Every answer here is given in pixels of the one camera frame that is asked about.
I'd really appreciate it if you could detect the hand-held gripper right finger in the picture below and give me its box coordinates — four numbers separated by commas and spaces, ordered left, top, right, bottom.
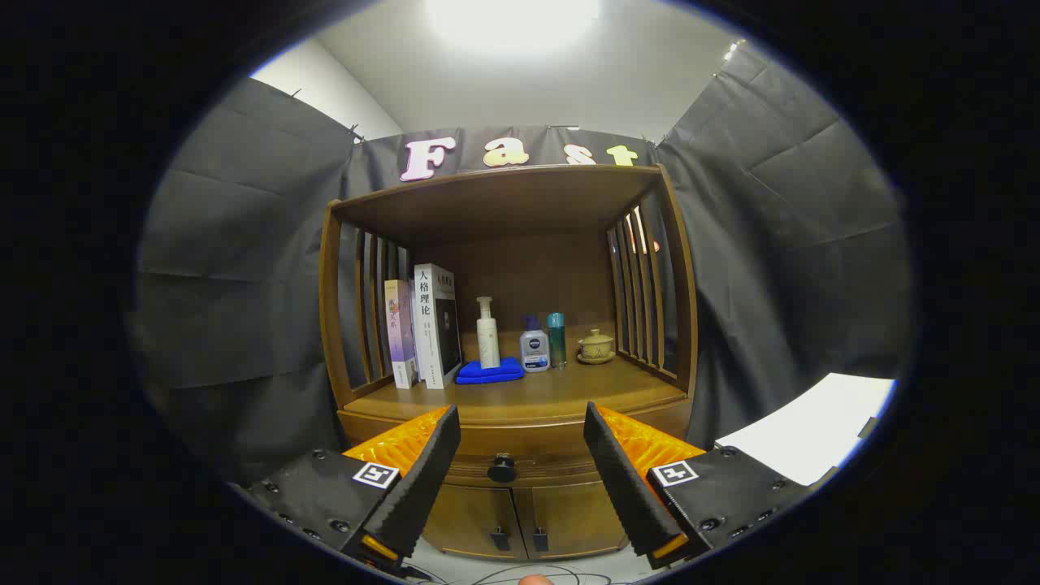
583, 401, 813, 570

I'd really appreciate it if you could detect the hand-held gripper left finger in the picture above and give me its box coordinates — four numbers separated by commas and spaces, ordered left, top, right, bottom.
244, 405, 462, 579

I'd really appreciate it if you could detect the wooden drawer with black knob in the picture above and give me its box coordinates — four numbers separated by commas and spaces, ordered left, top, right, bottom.
339, 404, 693, 488

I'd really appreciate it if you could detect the wooden countertop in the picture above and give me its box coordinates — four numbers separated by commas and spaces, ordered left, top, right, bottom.
345, 325, 687, 423

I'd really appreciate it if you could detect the wooden cabinet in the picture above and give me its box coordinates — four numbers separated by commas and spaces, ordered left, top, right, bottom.
318, 165, 700, 561

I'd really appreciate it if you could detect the blue folded cloth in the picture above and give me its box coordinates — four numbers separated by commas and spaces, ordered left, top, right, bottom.
455, 357, 526, 385

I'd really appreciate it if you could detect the purple book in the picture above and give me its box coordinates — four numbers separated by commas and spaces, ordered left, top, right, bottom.
384, 279, 420, 389

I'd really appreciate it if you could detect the thick white book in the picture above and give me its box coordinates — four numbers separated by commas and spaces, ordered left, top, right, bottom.
414, 263, 463, 390

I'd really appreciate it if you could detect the white bottle with blue pump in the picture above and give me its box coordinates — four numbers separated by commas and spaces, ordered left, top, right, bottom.
520, 315, 551, 374

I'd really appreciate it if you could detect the black backdrop cloth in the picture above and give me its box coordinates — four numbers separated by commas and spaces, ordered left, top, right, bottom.
134, 41, 915, 488

